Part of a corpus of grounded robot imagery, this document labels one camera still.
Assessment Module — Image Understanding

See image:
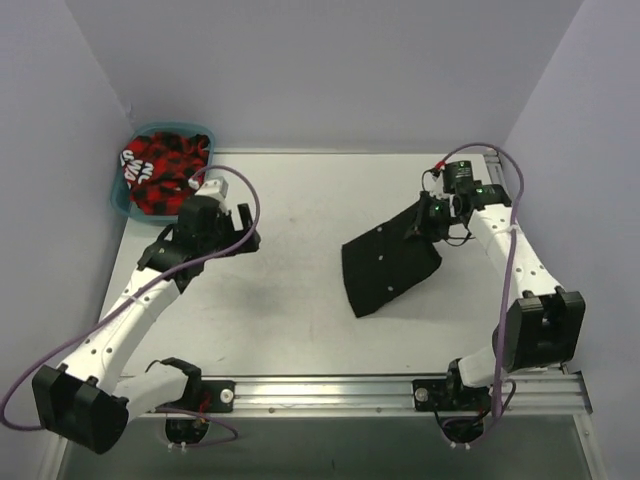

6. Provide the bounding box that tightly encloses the black long sleeve shirt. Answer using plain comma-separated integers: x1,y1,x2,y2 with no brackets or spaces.
341,204,442,318

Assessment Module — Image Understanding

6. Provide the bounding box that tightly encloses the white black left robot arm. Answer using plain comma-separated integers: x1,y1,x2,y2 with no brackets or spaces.
32,195,260,454

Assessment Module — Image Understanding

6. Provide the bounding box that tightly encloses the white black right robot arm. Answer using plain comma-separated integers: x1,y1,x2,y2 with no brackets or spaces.
412,160,586,409

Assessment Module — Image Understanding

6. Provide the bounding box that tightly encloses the red black plaid shirt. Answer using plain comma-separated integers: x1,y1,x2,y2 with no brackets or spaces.
120,131,211,216

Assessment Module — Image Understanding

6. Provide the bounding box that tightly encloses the teal plastic basket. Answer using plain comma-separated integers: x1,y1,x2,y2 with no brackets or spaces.
110,121,216,225

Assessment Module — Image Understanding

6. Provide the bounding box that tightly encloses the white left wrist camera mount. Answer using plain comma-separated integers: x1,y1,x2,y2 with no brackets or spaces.
188,177,229,202

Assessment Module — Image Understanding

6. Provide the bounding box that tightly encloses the aluminium right side rail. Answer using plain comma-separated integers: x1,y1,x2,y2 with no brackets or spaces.
473,148,585,373

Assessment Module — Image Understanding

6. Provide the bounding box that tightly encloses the aluminium rail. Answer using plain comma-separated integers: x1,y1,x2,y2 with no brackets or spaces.
124,370,595,421
473,148,585,373

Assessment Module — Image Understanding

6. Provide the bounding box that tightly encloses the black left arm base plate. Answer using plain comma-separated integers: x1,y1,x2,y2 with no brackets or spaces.
185,379,236,413

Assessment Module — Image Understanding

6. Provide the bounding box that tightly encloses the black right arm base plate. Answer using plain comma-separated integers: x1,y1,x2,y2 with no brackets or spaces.
412,378,491,413

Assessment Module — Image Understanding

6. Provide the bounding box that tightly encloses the aluminium front rail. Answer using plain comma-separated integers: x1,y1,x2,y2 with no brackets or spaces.
124,370,595,421

